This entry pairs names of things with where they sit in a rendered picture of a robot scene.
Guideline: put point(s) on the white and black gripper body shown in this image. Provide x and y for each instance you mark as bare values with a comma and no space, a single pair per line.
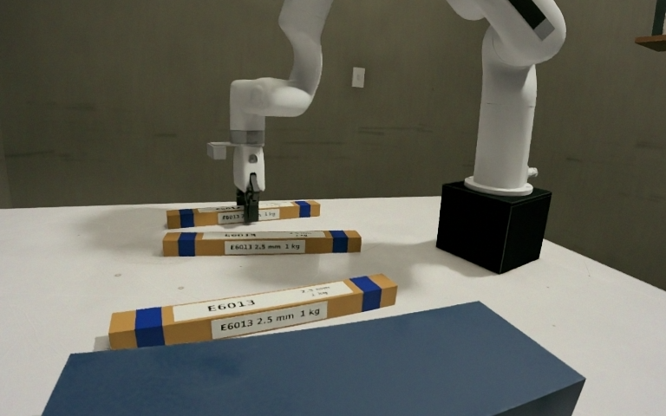
248,158

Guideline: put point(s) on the tan welding electrode pack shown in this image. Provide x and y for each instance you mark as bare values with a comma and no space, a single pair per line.
188,218
251,314
253,243

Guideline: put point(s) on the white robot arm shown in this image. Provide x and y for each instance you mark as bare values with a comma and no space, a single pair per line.
531,32

